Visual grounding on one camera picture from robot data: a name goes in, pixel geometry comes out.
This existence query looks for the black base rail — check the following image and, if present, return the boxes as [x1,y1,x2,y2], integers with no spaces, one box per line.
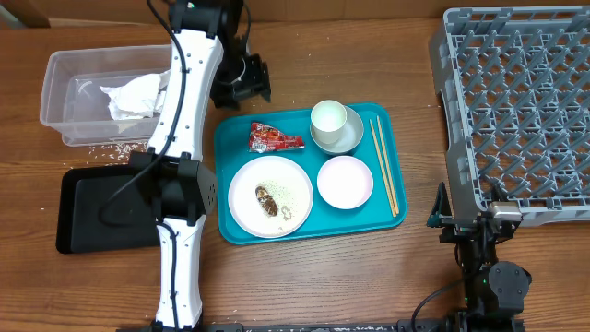
[197,318,462,332]

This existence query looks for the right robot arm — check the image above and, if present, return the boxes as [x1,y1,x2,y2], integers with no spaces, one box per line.
[410,184,532,331]

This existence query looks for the brown food scrap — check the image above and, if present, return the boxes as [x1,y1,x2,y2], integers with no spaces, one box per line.
[255,185,278,217]

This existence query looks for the grey dishwasher rack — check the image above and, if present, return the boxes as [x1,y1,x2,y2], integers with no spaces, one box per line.
[429,6,589,227]

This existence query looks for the wooden chopstick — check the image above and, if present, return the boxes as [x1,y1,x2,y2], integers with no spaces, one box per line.
[369,119,397,218]
[377,116,399,217]

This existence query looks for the small white bowl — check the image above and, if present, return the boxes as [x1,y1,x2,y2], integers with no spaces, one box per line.
[316,156,373,210]

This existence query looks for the black rectangular tray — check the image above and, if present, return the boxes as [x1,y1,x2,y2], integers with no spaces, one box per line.
[55,160,191,255]

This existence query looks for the wooden chopstick left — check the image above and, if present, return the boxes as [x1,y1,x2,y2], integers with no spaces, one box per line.
[369,119,397,218]

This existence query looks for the pile of rice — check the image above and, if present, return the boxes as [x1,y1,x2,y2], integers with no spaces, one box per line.
[259,180,295,208]

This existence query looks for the grey saucer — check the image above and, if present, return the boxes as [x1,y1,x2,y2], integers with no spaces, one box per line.
[310,106,364,156]

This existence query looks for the wooden chopstick right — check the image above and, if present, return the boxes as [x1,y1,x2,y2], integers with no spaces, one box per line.
[377,116,399,217]

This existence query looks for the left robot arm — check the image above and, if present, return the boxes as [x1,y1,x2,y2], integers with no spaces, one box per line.
[98,1,271,331]

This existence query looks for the red sauce packet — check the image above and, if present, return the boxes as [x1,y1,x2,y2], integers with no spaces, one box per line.
[249,122,305,153]

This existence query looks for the white cup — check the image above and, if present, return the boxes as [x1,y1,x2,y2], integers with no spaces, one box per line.
[311,100,348,144]

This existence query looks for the clear plastic bin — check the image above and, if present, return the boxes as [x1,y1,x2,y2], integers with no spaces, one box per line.
[40,45,180,147]

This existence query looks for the large white plate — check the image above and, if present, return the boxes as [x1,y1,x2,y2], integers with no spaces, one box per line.
[228,156,314,239]

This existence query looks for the teal serving tray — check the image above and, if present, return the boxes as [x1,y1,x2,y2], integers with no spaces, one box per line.
[214,102,408,245]

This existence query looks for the white napkin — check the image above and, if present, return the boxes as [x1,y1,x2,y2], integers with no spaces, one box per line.
[100,71,170,121]

